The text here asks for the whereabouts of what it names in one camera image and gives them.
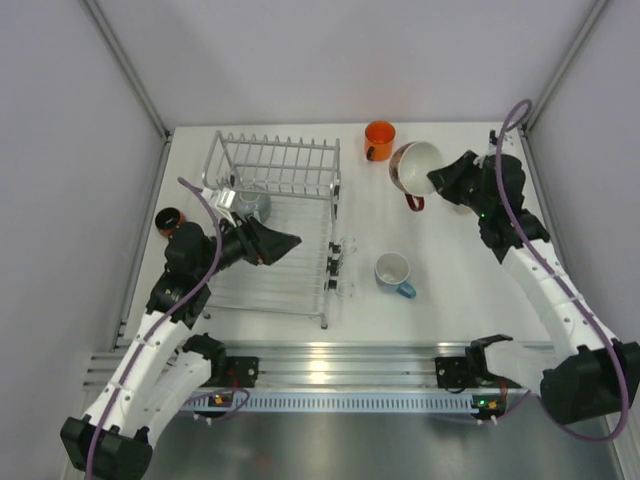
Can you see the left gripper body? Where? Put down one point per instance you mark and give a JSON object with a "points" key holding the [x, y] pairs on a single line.
{"points": [[236, 244]]}

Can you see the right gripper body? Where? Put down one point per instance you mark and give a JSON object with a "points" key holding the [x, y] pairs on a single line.
{"points": [[472, 197]]}

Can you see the grey-green ceramic mug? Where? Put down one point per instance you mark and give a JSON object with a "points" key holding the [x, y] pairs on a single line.
{"points": [[255, 204]]}

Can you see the red cup white inside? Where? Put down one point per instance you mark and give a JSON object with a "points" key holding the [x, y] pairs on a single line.
{"points": [[409, 167]]}

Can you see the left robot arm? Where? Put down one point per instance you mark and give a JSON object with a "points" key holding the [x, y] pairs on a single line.
{"points": [[167, 361]]}

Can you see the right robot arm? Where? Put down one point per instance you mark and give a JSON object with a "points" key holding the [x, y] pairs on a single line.
{"points": [[591, 372]]}

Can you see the clear hook upper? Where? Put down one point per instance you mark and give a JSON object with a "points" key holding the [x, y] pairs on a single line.
{"points": [[345, 246]]}

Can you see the clear hook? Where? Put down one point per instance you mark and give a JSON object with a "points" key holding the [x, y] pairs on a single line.
{"points": [[345, 246], [344, 289]]}

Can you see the clear hook lower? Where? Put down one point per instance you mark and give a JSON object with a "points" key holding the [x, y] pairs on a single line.
{"points": [[344, 289]]}

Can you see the small dark orange cup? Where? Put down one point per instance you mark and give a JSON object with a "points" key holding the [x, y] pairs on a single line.
{"points": [[167, 220]]}

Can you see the blue mug white inside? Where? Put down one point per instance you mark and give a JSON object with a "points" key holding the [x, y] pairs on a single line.
{"points": [[392, 271]]}

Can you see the beige handleless cup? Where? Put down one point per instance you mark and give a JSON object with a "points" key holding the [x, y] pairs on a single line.
{"points": [[462, 209]]}

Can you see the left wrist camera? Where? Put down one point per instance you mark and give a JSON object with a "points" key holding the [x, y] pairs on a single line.
{"points": [[221, 201]]}

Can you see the white wire dish rack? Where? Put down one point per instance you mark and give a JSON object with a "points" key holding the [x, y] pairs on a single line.
{"points": [[303, 179]]}

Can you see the orange mug black handle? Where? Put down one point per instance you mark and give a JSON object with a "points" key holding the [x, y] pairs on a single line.
{"points": [[379, 138]]}

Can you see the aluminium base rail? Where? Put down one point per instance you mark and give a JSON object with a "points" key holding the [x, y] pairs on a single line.
{"points": [[333, 366]]}

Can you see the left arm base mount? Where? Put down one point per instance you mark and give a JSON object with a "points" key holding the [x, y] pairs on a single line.
{"points": [[230, 372]]}

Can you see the slotted cable duct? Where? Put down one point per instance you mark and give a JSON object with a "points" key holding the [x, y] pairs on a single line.
{"points": [[274, 402]]}

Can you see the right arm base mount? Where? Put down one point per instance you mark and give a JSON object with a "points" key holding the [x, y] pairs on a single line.
{"points": [[455, 374]]}

